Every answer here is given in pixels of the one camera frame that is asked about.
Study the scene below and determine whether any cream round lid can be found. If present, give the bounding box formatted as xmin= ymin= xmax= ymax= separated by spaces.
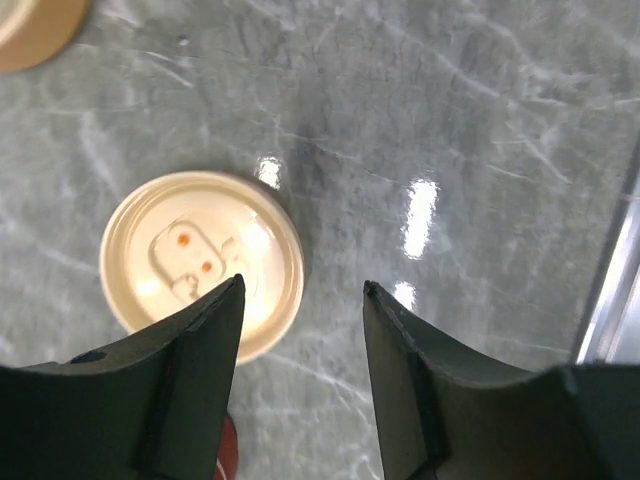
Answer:
xmin=99 ymin=171 xmax=305 ymax=364

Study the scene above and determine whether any cream round container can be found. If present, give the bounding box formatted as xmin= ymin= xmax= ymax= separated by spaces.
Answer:
xmin=1 ymin=0 xmax=91 ymax=73

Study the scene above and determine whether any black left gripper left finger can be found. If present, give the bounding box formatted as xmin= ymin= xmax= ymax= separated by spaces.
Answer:
xmin=1 ymin=275 xmax=245 ymax=479

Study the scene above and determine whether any red round lid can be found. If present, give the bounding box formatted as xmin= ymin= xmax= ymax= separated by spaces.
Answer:
xmin=214 ymin=415 xmax=239 ymax=480

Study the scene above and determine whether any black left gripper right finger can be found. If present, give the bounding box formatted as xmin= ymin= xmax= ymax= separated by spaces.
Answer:
xmin=363 ymin=281 xmax=639 ymax=479

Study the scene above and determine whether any aluminium frame rail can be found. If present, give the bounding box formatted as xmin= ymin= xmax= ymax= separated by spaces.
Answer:
xmin=571 ymin=147 xmax=639 ymax=364

